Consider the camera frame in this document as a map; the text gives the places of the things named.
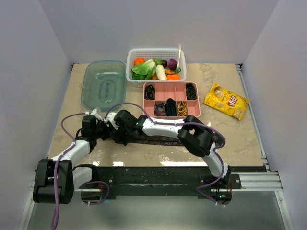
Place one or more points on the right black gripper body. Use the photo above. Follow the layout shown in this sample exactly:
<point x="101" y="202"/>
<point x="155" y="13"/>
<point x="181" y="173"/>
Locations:
<point x="126" y="129"/>

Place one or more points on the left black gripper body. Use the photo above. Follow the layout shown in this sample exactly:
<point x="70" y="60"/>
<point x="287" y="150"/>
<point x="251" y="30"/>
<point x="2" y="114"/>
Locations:
<point x="94" y="133"/>

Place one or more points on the dark patterned necktie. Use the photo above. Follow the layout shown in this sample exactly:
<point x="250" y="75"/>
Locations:
<point x="158" y="140"/>

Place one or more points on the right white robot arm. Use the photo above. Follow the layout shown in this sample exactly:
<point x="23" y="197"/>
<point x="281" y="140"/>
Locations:
<point x="219" y="169"/>

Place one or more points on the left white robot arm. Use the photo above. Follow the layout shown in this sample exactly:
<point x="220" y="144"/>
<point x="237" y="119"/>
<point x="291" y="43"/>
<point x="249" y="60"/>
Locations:
<point x="55" y="180"/>

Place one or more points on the rolled floral tie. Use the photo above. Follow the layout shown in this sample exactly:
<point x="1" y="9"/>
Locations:
<point x="160" y="110"/>

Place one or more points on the rolled black tie left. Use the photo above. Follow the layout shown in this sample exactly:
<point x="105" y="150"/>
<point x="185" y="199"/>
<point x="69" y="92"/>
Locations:
<point x="149" y="92"/>

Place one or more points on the rolled black tie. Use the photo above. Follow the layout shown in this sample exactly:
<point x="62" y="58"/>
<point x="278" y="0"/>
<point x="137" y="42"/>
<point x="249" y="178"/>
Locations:
<point x="191" y="91"/>
<point x="149" y="92"/>

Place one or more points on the pink divided organizer tray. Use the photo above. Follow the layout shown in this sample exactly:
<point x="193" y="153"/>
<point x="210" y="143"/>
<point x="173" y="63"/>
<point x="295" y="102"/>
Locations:
<point x="176" y="91"/>

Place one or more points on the teal transparent container lid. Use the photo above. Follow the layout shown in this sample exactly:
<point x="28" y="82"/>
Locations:
<point x="104" y="85"/>

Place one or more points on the rolled dark blue tie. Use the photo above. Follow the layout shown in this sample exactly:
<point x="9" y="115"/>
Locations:
<point x="170" y="107"/>

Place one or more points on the rolled yellow tie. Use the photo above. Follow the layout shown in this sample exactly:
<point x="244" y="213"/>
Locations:
<point x="182" y="109"/>

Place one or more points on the green lettuce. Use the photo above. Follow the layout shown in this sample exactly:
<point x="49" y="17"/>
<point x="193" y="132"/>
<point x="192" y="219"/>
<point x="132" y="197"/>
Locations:
<point x="144" y="71"/>

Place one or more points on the white plastic basket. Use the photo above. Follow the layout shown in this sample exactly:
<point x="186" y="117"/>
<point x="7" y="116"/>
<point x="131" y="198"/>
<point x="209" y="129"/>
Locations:
<point x="151" y="53"/>

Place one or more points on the white daikon radish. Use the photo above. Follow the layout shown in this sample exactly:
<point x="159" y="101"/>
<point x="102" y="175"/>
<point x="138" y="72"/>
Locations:
<point x="160" y="72"/>

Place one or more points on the orange pumpkin toy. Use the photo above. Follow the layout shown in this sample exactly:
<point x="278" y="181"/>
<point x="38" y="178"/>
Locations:
<point x="139" y="61"/>

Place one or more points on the dark eggplant toy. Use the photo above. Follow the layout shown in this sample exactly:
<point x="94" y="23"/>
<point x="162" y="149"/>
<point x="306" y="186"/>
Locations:
<point x="164" y="63"/>

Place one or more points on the rolled black tie right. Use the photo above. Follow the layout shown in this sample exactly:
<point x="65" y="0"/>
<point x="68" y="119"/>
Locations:
<point x="191" y="91"/>

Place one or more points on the green onion stalk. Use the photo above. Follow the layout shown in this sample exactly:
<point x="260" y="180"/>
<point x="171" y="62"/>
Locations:
<point x="178" y="69"/>

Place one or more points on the purple onion toy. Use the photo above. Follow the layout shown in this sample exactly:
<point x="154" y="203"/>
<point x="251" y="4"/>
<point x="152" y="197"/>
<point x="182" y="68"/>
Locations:
<point x="172" y="64"/>

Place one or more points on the yellow chips bag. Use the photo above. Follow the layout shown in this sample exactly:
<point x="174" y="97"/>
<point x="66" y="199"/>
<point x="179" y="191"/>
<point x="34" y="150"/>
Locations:
<point x="226" y="101"/>

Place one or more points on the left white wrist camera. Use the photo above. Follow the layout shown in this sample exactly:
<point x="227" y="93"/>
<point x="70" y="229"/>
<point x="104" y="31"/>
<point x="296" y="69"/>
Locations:
<point x="96" y="113"/>

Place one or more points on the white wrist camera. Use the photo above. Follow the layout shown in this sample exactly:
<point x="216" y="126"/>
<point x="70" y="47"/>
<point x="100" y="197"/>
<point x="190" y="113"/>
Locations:
<point x="96" y="113"/>
<point x="110" y="119"/>

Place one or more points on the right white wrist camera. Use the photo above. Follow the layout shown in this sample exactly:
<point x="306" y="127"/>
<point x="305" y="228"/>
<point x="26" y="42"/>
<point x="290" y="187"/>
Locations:
<point x="110" y="119"/>

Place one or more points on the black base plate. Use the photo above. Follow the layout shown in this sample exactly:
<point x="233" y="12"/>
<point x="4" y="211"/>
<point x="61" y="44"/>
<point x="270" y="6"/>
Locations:
<point x="165" y="181"/>

